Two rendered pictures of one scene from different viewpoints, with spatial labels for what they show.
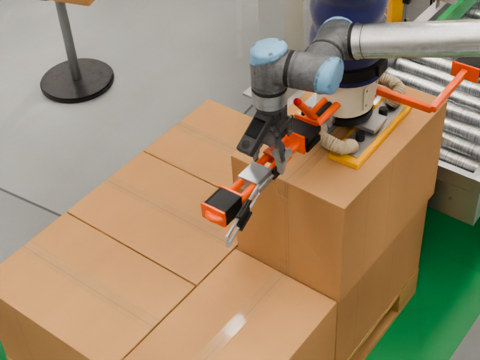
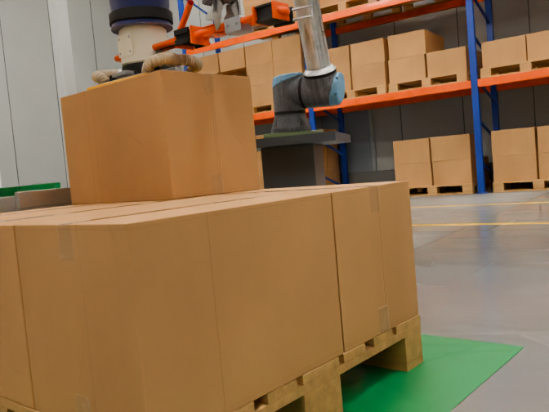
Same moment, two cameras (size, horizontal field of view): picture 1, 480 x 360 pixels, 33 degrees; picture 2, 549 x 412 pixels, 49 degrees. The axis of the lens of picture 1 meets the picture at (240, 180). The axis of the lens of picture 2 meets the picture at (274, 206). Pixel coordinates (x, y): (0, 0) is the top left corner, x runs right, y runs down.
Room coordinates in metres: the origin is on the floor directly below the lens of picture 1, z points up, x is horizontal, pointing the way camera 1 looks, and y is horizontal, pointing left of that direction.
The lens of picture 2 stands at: (1.50, 1.86, 0.61)
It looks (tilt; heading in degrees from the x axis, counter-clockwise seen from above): 4 degrees down; 271
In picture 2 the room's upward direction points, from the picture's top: 5 degrees counter-clockwise
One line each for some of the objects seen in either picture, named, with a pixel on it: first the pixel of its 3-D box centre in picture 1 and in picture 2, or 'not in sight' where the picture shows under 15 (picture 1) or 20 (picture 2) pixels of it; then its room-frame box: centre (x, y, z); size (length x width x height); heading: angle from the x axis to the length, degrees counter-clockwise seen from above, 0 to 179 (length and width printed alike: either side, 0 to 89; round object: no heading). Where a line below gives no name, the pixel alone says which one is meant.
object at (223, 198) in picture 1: (222, 206); (270, 14); (1.48, 0.05, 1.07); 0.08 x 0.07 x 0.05; 141
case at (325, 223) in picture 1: (340, 176); (158, 142); (1.93, -0.32, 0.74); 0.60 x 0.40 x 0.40; 139
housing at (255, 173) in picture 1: (255, 178); (238, 25); (1.58, -0.04, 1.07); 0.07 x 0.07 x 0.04; 51
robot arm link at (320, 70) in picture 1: (315, 70); not in sight; (1.60, -0.20, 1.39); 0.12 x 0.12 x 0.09; 65
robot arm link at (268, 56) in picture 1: (269, 66); not in sight; (1.63, -0.09, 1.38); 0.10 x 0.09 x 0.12; 65
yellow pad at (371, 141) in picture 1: (371, 126); not in sight; (1.89, -0.41, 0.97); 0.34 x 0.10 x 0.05; 141
